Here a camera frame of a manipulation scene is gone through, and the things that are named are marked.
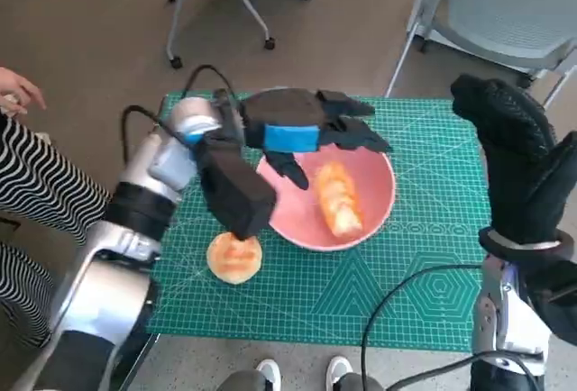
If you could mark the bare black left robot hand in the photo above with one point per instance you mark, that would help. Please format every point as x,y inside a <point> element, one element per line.
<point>284,111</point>

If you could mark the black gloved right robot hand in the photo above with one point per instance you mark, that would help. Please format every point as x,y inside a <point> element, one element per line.
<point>518,161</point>

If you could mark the long toy bread loaf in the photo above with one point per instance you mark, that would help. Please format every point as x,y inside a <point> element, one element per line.
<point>338,197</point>

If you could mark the pink bowl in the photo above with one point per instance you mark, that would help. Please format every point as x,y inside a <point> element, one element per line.
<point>374,193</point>

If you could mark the round toy bread bun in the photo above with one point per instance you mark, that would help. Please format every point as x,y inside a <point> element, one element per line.
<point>234,265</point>

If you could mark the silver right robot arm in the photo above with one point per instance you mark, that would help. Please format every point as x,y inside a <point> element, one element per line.
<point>514,319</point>

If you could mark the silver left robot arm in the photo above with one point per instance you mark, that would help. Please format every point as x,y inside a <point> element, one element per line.
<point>112,283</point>

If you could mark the grey mesh seat chair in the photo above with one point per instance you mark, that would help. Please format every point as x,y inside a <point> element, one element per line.
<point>496,3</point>

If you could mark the green cutting mat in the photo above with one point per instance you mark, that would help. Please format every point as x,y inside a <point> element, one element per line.
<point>293,292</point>

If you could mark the person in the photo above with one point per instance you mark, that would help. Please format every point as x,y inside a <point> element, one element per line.
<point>270,370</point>
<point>36,175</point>

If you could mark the black table leg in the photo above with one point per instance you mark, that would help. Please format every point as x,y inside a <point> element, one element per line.
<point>146,350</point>

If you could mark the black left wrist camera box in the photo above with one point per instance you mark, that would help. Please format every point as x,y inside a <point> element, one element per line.
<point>234,193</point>

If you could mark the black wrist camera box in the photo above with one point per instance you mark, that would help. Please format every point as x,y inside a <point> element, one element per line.
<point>559,296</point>
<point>234,193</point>

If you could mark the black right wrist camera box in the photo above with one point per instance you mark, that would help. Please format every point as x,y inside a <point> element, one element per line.
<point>559,296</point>

